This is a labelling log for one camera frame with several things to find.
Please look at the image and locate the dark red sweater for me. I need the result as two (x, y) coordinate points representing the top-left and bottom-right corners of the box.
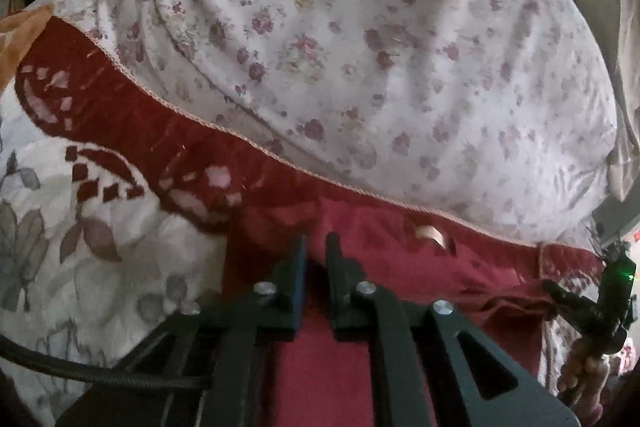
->
(224, 200), (555, 426)

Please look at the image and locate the person's right hand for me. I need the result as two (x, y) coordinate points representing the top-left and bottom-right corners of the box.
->
(556, 338), (630, 426)

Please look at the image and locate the floral fleece blanket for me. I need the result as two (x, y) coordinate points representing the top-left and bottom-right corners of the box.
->
(0, 1), (640, 427)

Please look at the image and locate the rose print duvet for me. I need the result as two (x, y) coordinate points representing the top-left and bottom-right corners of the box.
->
(51, 0), (617, 242)

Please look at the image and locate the black cable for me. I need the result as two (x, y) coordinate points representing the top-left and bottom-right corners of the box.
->
(0, 336), (202, 390)

